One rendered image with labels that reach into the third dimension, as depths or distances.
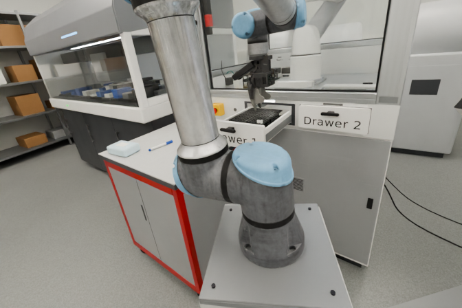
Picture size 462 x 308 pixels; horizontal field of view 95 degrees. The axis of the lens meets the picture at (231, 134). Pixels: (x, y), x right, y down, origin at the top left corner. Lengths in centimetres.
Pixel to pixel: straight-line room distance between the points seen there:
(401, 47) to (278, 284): 85
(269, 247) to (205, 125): 28
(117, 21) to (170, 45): 112
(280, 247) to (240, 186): 15
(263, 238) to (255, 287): 9
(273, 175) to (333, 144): 74
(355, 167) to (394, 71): 43
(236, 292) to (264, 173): 23
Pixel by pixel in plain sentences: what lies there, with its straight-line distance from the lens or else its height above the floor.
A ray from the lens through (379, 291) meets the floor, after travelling 153.
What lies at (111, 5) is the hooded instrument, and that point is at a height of 150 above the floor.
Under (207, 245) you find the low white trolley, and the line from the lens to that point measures 118.
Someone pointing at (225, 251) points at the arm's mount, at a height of 78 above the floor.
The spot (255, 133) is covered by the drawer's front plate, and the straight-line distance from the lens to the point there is 82.
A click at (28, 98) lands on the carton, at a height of 85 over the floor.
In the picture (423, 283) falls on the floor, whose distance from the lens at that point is 165.
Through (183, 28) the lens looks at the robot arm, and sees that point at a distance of 41.
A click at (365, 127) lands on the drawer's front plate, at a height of 85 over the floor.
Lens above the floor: 120
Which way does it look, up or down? 22 degrees down
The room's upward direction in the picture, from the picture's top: 6 degrees counter-clockwise
